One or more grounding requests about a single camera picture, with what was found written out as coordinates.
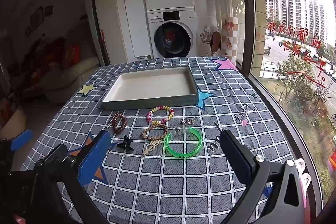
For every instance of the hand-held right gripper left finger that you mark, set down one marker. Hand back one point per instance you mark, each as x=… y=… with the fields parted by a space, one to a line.
x=95 y=158

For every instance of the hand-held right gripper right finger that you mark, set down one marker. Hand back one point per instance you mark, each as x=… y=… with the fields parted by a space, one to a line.
x=236 y=158

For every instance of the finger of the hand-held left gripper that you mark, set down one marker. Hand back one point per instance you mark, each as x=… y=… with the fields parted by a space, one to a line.
x=21 y=138

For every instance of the small translucent hair clip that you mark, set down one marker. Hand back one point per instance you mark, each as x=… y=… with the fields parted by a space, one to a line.
x=113 y=120

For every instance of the green translucent bangle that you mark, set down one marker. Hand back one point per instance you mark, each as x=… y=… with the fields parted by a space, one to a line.
x=183 y=155

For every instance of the beige hair clip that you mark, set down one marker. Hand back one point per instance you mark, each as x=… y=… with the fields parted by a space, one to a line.
x=148 y=149

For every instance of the grey-green shallow tray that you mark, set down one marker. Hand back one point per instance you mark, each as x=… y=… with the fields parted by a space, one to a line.
x=147 y=87

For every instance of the black hair claw clip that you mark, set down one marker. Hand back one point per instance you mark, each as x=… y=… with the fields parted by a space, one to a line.
x=125 y=144

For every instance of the grey checked tablecloth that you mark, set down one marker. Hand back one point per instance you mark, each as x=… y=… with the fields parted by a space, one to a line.
x=183 y=187

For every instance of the white hair claw clip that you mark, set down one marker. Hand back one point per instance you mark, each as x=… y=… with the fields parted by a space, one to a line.
x=302 y=164

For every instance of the dark red blanket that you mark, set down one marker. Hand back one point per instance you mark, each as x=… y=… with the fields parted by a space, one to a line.
x=44 y=56

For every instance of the white sofa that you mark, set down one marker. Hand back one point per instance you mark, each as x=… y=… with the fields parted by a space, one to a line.
x=78 y=69

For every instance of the red printed cushion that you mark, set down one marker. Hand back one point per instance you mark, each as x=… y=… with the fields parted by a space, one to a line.
x=72 y=53

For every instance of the brown oval brush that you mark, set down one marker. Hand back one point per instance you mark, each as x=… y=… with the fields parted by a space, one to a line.
x=216 y=41

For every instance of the red door ornament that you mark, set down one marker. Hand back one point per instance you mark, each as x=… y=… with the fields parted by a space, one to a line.
x=102 y=36

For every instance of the red window writing sticker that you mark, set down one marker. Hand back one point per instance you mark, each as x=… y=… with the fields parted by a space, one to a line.
x=299 y=35

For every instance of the large wall picture frame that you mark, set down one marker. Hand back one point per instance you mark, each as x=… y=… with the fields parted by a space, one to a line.
x=36 y=18

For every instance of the checked wall poster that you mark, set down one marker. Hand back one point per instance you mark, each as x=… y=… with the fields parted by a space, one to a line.
x=229 y=35

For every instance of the small wall picture frame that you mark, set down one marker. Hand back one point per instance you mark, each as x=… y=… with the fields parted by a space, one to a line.
x=48 y=11

